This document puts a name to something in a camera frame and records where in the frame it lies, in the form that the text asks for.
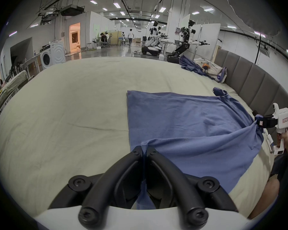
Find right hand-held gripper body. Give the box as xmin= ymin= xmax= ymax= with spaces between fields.
xmin=261 ymin=103 xmax=288 ymax=156

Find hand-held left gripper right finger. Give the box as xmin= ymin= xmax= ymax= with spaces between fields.
xmin=146 ymin=147 xmax=238 ymax=230

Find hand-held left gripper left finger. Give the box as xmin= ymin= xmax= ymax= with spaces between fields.
xmin=48 ymin=146 xmax=144 ymax=230

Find blue shirt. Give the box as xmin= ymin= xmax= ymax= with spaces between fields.
xmin=127 ymin=87 xmax=264 ymax=210

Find person's right hand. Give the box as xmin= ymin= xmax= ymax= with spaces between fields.
xmin=277 ymin=130 xmax=288 ymax=151

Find grey padded headboard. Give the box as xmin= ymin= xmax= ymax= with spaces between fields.
xmin=214 ymin=49 xmax=288 ymax=138

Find white cloth bag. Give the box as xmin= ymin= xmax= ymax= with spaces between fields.
xmin=194 ymin=58 xmax=228 ymax=83

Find person's legs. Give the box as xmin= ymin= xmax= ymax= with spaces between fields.
xmin=248 ymin=150 xmax=288 ymax=220

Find dark blue bunched garment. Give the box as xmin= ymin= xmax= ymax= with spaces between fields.
xmin=179 ymin=56 xmax=209 ymax=76

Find bed with beige sheet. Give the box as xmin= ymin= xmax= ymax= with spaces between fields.
xmin=0 ymin=56 xmax=279 ymax=220

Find black and white robot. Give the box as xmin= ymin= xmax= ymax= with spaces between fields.
xmin=167 ymin=19 xmax=210 ymax=63

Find grey softbox lamp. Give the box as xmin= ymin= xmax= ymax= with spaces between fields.
xmin=224 ymin=0 xmax=283 ymax=65

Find bed with pale green sheet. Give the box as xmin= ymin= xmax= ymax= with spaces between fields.
xmin=0 ymin=70 xmax=30 ymax=122

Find white washing machine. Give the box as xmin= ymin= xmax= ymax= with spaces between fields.
xmin=40 ymin=40 xmax=67 ymax=69

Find white humanoid robot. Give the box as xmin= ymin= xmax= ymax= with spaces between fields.
xmin=142 ymin=21 xmax=164 ymax=57

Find group of people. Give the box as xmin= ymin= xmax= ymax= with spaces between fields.
xmin=100 ymin=32 xmax=111 ymax=48

